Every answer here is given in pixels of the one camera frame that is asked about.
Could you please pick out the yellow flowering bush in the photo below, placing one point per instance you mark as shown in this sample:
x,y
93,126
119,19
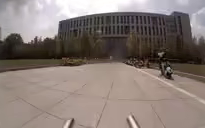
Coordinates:
x,y
73,61

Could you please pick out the row of parked bicycles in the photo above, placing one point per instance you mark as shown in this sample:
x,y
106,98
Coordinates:
x,y
136,62

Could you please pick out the large curved multi-storey building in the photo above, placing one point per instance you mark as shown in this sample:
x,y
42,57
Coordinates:
x,y
123,25

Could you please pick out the parked scooter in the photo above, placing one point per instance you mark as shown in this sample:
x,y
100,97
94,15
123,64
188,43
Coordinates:
x,y
165,68

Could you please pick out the robot's own part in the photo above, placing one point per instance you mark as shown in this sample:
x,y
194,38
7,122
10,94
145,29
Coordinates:
x,y
132,122
68,124

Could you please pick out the row of trees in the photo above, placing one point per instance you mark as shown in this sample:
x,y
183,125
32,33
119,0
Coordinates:
x,y
23,50

